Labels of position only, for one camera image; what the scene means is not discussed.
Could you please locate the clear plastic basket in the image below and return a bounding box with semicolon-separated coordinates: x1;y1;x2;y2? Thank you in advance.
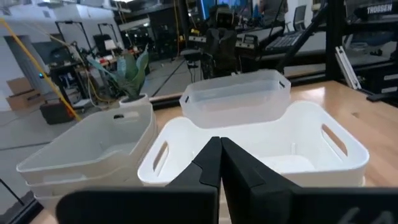
183;90;290;129
179;68;292;129

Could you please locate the white plastic basket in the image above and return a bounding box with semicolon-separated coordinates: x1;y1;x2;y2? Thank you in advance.
137;100;371;189

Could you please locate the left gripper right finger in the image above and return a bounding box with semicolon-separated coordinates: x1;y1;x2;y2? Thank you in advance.
221;138;300;224

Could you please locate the black power box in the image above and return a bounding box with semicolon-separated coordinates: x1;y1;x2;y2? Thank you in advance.
39;101;76;125

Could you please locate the black office chair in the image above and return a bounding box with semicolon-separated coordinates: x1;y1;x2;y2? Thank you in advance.
292;4;308;32

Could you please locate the brown cardboard box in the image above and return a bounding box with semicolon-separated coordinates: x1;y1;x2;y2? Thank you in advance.
6;77;32;94
6;90;45;111

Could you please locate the black Trossen branded panel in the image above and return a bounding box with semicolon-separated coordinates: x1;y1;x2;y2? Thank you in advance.
354;0;398;22

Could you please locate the silver aluminium extrusion bar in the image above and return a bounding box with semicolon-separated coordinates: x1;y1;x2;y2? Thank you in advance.
335;46;362;90

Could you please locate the yellow cable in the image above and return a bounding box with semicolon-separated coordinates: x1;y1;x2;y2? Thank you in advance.
0;17;82;123

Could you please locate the person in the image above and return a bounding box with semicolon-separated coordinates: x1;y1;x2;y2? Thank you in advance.
259;0;289;27

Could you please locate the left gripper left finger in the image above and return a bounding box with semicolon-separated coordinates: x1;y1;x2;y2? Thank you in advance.
167;136;222;189

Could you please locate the black backlit keyboard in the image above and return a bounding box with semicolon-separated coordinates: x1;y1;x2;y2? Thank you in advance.
265;30;312;52

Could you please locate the potted plant white pot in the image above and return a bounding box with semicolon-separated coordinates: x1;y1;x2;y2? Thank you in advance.
86;45;152;109

